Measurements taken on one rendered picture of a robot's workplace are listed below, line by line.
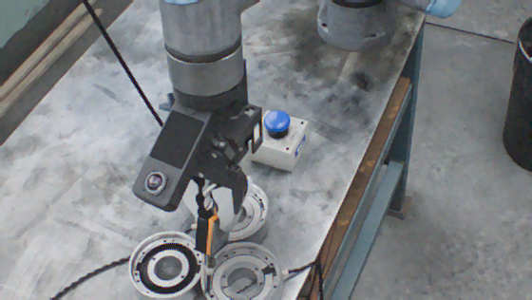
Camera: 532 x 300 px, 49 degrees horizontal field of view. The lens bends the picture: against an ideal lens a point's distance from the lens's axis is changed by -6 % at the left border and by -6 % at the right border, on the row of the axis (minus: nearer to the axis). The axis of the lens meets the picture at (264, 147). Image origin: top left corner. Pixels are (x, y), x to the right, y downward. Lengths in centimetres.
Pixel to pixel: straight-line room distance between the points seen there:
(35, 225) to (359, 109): 56
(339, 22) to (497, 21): 155
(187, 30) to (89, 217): 48
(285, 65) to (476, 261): 94
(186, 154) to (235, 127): 8
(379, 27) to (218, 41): 61
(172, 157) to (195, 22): 14
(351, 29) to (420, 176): 94
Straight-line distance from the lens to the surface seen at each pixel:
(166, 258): 86
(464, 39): 248
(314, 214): 89
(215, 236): 73
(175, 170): 60
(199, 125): 61
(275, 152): 92
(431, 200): 192
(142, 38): 124
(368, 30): 113
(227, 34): 56
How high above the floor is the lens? 153
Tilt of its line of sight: 48 degrees down
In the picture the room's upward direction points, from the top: 8 degrees counter-clockwise
